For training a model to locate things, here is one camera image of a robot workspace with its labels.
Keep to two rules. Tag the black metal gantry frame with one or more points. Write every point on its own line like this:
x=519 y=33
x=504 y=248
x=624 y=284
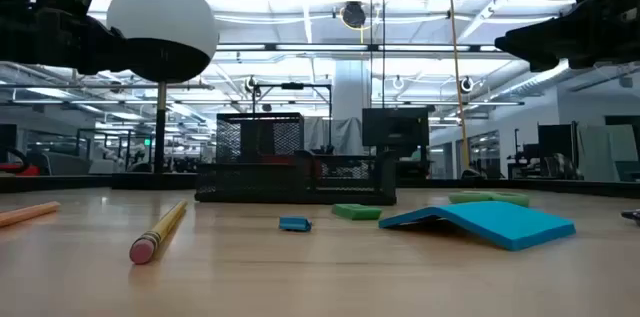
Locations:
x=292 y=86

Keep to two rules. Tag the black aluminium table frame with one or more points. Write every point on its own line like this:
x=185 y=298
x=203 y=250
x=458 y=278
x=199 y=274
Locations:
x=50 y=183

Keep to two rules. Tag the dark standing panel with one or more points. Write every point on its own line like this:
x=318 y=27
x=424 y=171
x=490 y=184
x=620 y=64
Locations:
x=557 y=142

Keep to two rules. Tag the orange pencil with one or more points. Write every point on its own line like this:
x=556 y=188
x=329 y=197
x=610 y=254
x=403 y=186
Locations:
x=25 y=214

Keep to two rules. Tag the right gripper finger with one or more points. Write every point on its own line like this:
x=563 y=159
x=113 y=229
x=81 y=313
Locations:
x=545 y=64
x=540 y=39

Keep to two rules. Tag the black mesh desk organizer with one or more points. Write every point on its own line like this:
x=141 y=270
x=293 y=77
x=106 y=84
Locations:
x=260 y=177

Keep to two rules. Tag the blue sticky note pad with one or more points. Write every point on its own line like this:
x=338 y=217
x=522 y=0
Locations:
x=500 y=222

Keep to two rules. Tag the black monitor on stand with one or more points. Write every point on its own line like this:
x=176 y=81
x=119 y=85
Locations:
x=395 y=127

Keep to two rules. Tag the small green note pad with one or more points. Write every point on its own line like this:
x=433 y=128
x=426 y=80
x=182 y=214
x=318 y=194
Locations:
x=356 y=212

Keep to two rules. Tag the pale standing board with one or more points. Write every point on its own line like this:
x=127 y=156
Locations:
x=605 y=152

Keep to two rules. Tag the white globe desk lamp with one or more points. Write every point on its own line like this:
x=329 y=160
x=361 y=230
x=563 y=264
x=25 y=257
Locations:
x=160 y=17

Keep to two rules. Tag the yellow pencil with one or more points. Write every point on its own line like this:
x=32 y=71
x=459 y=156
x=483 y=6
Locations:
x=160 y=229

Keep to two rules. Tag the red cart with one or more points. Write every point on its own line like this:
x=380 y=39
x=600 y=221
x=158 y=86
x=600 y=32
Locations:
x=27 y=171

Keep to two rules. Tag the grey cloth cover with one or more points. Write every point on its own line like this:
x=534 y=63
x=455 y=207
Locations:
x=345 y=134

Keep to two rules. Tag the small blue eraser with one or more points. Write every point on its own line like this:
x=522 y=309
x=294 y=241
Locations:
x=295 y=224

